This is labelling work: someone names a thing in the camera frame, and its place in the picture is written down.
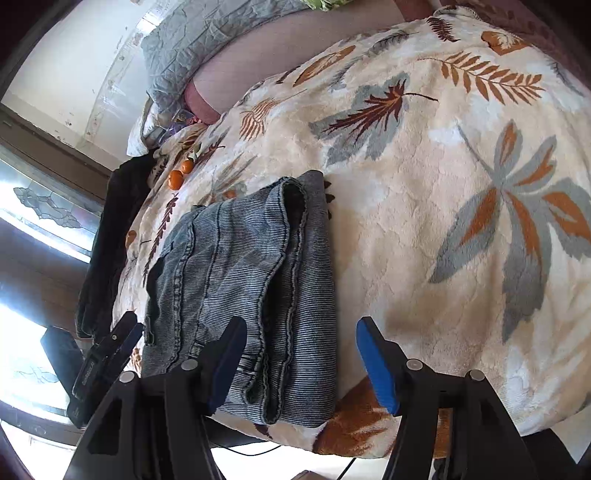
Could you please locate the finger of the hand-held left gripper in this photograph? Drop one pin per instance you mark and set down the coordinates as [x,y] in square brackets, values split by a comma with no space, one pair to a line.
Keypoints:
[127,346]
[117,330]

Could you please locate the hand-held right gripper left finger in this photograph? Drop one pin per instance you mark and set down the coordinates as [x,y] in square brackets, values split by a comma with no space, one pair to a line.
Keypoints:
[226,369]

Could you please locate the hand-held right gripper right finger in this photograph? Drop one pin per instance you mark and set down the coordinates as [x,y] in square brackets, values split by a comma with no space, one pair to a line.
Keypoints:
[378,369]

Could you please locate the blue denim pants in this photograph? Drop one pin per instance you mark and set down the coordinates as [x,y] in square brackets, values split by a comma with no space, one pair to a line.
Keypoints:
[277,300]

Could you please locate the dark cloth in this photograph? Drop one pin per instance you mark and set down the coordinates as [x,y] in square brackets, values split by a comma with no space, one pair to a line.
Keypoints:
[115,230]

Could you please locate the leaf print fleece blanket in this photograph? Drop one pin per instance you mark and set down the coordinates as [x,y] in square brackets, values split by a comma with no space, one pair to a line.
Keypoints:
[415,230]

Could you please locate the wooden framed glass window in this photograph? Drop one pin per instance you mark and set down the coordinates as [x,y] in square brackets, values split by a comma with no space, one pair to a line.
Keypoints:
[41,203]

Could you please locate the orange tangerine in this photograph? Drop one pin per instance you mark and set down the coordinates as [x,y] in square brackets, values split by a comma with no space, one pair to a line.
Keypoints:
[175,179]
[187,166]

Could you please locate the white pillow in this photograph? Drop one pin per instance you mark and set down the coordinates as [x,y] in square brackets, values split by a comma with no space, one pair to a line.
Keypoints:
[138,138]

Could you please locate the purple patterned cloth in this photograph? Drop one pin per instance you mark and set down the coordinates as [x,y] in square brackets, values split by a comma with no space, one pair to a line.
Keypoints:
[178,124]

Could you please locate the grey quilted pillow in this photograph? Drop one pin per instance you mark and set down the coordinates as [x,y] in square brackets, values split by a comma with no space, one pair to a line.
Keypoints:
[194,46]

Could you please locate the pale pink bolster cushion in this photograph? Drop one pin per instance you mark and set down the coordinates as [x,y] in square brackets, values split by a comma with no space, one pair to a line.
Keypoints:
[277,50]

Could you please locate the green checkered blanket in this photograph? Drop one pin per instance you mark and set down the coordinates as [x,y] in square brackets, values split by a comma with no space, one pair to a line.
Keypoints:
[328,4]

